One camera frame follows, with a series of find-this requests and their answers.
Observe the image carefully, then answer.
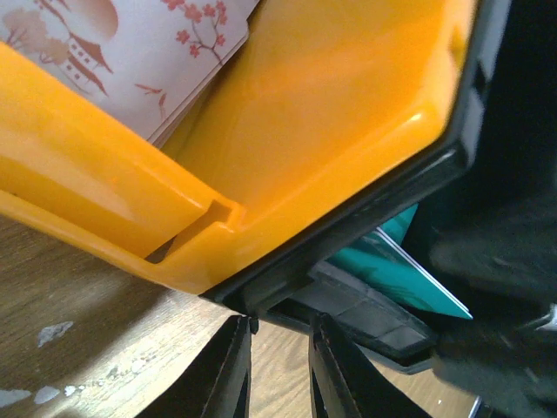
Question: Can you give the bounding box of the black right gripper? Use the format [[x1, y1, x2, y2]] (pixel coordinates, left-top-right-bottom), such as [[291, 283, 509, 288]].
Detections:
[[432, 234, 556, 417]]

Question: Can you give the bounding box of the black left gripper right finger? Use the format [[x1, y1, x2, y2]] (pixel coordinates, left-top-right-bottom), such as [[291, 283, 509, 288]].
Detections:
[[308, 313, 428, 418]]

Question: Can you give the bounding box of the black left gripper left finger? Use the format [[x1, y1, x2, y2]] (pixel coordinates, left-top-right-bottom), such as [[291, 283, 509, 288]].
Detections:
[[138, 315, 257, 418]]

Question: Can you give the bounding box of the teal card holder stack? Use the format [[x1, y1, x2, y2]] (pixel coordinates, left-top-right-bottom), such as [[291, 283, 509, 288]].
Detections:
[[328, 205, 473, 320]]

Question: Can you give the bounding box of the pink white card stack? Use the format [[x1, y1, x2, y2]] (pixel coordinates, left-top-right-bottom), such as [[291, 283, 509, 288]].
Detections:
[[1, 0, 257, 147]]

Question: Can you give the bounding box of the black storage bin with holders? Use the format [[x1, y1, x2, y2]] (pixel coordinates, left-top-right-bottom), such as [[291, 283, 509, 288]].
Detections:
[[199, 0, 557, 375]]

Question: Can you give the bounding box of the yellow storage bin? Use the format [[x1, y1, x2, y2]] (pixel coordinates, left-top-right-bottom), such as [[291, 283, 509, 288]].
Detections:
[[1, 1, 478, 293]]

